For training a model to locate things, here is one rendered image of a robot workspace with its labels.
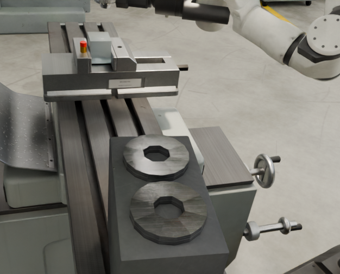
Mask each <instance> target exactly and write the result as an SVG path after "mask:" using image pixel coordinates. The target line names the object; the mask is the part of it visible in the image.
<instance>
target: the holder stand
mask: <svg viewBox="0 0 340 274"><path fill-rule="evenodd" d="M108 238H109V256H110V273H111V274H223V273H224V270H225V266H226V263H227V260H228V257H229V250H228V247H227V244H226V242H225V239H224V235H223V233H222V230H221V227H220V224H219V222H218V219H217V215H216V212H215V210H214V207H213V204H212V201H211V199H210V195H209V192H208V190H207V187H206V184H205V181H204V178H203V175H202V172H201V170H200V167H199V164H198V161H197V158H196V155H195V153H194V150H193V147H192V144H191V141H190V138H189V136H165V135H158V134H147V135H140V136H117V137H111V138H110V140H109V186H108Z"/></svg>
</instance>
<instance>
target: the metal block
mask: <svg viewBox="0 0 340 274"><path fill-rule="evenodd" d="M87 44H88V47H89V50H90V54H91V58H92V64H106V63H111V39H110V36H109V33H108V32H87Z"/></svg>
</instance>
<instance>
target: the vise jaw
mask: <svg viewBox="0 0 340 274"><path fill-rule="evenodd" d="M110 39H111V66H112V68H113V70H116V72H124V71H136V69H137V62H136V60H135V58H134V56H133V53H132V51H131V49H130V47H129V45H128V43H127V42H126V41H124V40H123V39H122V38H110Z"/></svg>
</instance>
